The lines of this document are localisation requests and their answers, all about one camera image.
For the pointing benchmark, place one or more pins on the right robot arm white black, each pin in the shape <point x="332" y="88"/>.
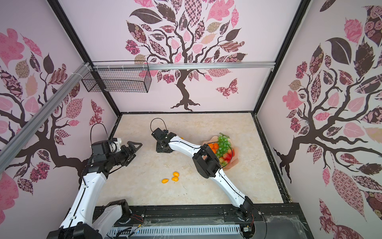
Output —
<point x="207" y="165"/>

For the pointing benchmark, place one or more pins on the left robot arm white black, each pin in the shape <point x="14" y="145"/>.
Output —
<point x="79" y="222"/>

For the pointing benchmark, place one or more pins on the aluminium rail back wall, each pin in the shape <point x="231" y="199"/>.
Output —
<point x="188" y="66"/>

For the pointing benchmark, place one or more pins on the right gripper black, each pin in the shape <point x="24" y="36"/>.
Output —
<point x="161" y="140"/>

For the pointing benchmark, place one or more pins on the aluminium rail wall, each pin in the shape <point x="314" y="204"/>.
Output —
<point x="188" y="66"/>
<point x="9" y="152"/>

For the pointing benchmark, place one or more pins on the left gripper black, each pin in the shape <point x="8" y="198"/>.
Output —
<point x="129" y="153"/>

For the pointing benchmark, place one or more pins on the white slotted cable duct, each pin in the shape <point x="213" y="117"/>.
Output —
<point x="176" y="232"/>

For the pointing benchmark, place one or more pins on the black base frame rail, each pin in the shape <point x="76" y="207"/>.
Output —
<point x="268" y="221"/>

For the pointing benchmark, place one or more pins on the green grape bunch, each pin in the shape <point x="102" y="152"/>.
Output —
<point x="224" y="145"/>

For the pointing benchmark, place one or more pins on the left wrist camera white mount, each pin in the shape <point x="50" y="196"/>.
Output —
<point x="115" y="145"/>

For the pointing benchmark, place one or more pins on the aluminium rail left wall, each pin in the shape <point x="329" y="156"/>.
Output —
<point x="9" y="152"/>

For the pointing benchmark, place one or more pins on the strawberry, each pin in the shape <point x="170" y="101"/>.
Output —
<point x="228" y="156"/>
<point x="222" y="162"/>

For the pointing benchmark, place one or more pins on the black wire basket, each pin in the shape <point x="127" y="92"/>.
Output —
<point x="118" y="77"/>

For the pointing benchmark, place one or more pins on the pink petal-shaped fruit bowl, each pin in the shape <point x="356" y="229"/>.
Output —
<point x="234" y="160"/>

